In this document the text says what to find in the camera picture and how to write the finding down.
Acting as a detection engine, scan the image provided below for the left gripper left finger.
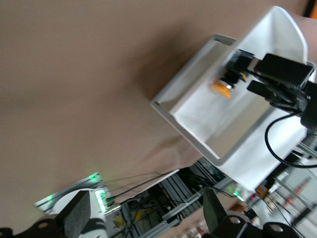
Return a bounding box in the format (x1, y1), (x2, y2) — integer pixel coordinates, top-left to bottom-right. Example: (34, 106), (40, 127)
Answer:
(61, 190), (94, 238)

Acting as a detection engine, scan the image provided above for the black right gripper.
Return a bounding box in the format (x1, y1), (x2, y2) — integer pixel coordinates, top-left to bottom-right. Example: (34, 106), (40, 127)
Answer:
(247, 53), (317, 130)

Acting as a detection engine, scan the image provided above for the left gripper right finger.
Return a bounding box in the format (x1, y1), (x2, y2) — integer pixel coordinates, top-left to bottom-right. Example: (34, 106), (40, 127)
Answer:
(202, 188), (228, 234)

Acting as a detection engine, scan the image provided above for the yellow push button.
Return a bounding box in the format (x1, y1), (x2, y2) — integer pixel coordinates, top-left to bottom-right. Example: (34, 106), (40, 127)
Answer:
(209, 49), (256, 100)

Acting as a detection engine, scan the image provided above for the aluminium profile rack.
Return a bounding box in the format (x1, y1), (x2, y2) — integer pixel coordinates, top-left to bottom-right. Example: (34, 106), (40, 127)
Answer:
(118, 161), (223, 238)

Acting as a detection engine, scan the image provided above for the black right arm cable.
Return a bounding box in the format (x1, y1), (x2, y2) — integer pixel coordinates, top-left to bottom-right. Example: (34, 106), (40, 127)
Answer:
(264, 113), (317, 169)

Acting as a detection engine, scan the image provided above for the thin black table cable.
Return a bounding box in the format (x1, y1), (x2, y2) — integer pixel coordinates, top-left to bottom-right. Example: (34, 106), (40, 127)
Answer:
(105, 170), (180, 199)

